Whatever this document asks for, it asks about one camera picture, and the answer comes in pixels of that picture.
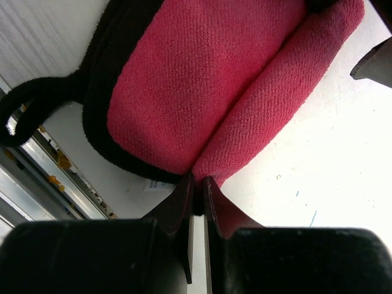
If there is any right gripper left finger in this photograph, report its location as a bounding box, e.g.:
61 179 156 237
143 173 195 284

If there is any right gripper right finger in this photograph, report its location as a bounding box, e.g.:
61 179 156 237
203 176 263 293

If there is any aluminium mounting rail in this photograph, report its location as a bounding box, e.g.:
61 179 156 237
0 73 119 239

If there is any grey and pink towel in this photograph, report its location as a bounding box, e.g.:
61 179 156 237
0 0 366 215

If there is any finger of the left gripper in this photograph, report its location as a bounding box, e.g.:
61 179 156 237
350 38 391 88

